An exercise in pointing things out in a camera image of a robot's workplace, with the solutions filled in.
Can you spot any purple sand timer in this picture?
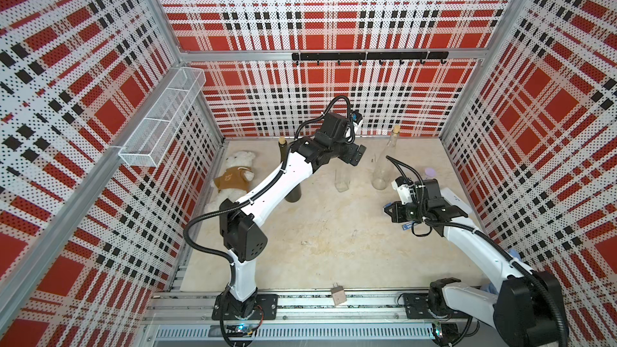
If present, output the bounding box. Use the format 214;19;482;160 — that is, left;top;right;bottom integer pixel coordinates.
424;167;437;179

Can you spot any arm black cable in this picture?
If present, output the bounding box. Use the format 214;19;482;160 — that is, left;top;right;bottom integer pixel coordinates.
385;155;570;347
182;95;355;290

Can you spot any tall clear corked bottle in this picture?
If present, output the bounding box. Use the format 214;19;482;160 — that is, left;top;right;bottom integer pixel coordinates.
371;125;401;191

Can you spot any white rectangular device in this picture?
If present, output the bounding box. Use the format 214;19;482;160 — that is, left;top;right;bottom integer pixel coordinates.
441;187;474;215

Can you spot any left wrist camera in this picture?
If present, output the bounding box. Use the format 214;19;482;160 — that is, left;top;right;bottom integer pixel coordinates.
350;110;363;134

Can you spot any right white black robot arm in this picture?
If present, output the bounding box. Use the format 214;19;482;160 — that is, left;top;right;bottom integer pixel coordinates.
384;177;569;346

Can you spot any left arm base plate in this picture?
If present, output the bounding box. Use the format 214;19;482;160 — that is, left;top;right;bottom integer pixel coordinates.
211;292;279;321

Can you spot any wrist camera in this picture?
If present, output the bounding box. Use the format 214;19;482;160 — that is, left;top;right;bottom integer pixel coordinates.
391;176;416;204
350;110;363;134

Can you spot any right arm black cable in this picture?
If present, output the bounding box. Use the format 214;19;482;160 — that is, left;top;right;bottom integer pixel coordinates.
385;155;570;347

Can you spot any white teddy bear brown shirt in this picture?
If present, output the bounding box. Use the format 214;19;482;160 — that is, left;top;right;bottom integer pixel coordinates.
205;151;256;213

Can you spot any small clear black-capped bottle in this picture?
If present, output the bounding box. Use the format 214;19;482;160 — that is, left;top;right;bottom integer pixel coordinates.
334;164;351;193

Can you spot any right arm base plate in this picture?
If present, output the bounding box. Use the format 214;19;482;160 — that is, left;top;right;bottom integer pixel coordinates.
397;292;469;321

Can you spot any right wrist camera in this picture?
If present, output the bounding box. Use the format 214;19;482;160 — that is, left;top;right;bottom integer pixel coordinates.
391;176;416;204

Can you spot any dark green wine bottle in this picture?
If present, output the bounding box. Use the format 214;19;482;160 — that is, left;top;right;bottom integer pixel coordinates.
278;136;303;203

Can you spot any white wire mesh basket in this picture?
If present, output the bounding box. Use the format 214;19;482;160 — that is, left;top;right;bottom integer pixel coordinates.
119;67;206;167

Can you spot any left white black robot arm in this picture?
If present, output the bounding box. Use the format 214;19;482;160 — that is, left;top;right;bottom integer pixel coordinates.
219;111;366;305

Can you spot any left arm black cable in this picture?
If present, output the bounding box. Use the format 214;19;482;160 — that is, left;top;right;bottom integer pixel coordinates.
182;95;355;290

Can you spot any black wall hook rail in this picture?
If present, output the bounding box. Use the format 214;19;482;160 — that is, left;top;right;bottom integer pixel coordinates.
291;51;449;63

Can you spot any small beige plug adapter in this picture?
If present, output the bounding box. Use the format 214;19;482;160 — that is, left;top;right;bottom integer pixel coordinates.
330;285;347;306

